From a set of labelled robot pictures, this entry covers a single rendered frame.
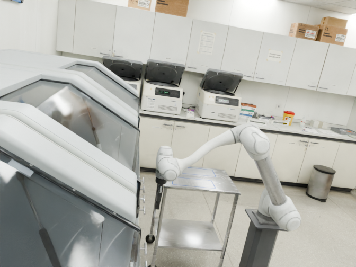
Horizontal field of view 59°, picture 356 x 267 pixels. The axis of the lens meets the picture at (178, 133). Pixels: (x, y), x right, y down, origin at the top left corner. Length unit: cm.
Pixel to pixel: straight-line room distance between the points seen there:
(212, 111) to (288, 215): 250
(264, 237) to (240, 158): 236
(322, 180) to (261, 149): 314
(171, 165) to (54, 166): 113
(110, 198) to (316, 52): 460
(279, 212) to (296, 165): 296
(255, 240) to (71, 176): 192
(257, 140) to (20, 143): 138
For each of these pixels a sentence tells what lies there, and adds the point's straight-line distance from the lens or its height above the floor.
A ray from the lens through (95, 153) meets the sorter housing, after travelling 95.
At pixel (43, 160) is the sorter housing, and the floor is 155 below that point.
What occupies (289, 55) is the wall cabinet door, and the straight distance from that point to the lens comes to 495.
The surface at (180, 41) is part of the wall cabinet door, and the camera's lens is 448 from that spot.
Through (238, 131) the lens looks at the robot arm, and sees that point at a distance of 203.
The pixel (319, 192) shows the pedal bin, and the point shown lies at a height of 14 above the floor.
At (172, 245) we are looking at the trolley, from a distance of 271.
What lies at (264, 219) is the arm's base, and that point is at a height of 73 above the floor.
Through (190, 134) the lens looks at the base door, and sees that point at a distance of 441.
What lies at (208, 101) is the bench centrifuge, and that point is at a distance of 437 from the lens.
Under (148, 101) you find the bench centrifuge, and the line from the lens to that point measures 425.
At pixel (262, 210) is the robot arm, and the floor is 79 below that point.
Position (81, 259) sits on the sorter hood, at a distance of 62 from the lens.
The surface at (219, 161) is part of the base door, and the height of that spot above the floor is 29.
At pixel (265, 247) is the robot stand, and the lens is 256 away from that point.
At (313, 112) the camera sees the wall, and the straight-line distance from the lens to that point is 570.
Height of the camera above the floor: 185
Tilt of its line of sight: 16 degrees down
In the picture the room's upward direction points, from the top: 10 degrees clockwise
